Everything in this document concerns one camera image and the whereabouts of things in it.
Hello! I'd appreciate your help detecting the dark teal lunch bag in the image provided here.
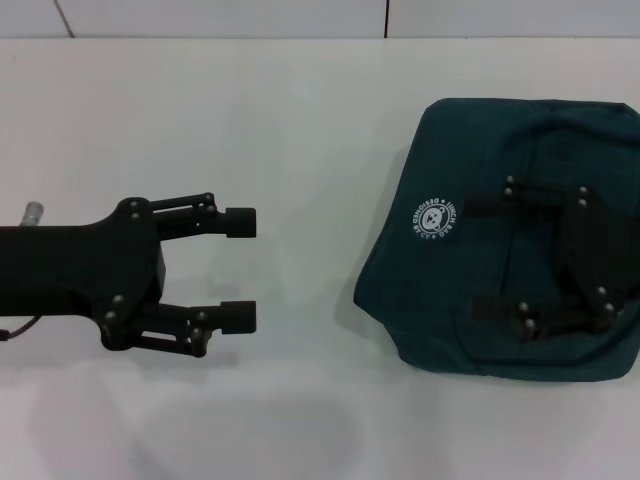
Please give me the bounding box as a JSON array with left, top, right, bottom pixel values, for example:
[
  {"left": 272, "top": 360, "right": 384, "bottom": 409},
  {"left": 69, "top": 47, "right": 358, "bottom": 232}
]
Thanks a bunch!
[{"left": 351, "top": 97, "right": 640, "bottom": 382}]

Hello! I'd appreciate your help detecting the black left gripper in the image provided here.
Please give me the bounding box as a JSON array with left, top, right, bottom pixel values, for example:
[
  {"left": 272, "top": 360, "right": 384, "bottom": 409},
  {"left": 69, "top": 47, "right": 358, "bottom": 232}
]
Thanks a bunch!
[{"left": 0, "top": 191, "right": 259, "bottom": 359}]

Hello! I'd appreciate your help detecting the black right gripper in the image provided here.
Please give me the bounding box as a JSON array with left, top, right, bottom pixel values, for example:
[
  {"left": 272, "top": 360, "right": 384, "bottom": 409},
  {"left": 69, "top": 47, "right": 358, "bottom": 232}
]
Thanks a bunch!
[{"left": 465, "top": 174, "right": 640, "bottom": 346}]

